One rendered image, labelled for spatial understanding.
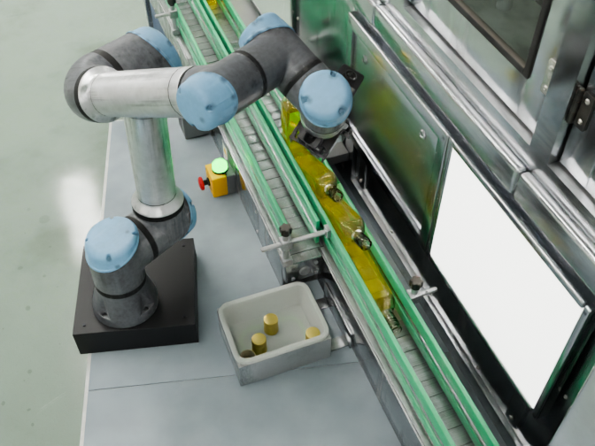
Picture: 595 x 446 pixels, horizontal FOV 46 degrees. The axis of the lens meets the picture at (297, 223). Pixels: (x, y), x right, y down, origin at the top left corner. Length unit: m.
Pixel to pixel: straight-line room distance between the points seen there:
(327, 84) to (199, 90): 0.18
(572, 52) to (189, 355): 1.08
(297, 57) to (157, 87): 0.21
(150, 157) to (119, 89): 0.35
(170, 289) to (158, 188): 0.31
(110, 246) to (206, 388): 0.39
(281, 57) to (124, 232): 0.67
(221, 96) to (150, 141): 0.51
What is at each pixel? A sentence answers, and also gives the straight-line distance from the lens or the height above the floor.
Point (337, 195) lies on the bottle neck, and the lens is 1.69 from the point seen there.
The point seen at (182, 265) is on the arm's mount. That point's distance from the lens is 1.79.
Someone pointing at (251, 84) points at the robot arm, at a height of 1.60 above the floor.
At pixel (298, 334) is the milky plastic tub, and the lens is 1.70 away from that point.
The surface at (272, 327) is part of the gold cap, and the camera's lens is 1.68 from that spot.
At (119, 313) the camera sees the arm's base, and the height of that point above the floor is 0.87.
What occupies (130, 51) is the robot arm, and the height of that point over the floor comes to 1.46.
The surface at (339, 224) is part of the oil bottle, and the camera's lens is 1.63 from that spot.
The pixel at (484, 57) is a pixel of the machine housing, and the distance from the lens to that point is 1.30.
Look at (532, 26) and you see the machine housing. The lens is 1.18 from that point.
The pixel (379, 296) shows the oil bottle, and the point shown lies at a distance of 1.57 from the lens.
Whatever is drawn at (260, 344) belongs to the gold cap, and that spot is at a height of 0.81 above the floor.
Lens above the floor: 2.18
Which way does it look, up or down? 47 degrees down
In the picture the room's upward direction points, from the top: straight up
